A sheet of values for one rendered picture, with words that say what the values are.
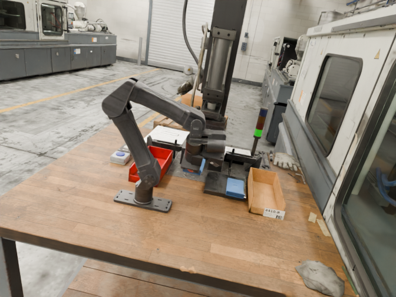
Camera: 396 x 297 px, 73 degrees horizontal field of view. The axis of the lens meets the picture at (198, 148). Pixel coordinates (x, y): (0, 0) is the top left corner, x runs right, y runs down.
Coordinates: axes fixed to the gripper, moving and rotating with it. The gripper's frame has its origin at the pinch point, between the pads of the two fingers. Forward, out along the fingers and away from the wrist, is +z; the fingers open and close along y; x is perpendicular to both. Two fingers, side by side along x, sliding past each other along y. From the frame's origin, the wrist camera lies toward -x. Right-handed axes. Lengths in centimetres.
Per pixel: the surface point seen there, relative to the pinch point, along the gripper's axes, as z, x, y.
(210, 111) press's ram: -3.3, -1.4, 29.2
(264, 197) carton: 11.8, -31.7, 2.6
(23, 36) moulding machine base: 251, 419, 360
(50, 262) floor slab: 102, 79, -30
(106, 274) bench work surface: 74, 34, -32
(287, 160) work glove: 30, -47, 38
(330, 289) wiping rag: -11, -46, -33
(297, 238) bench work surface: 0.6, -41.0, -16.3
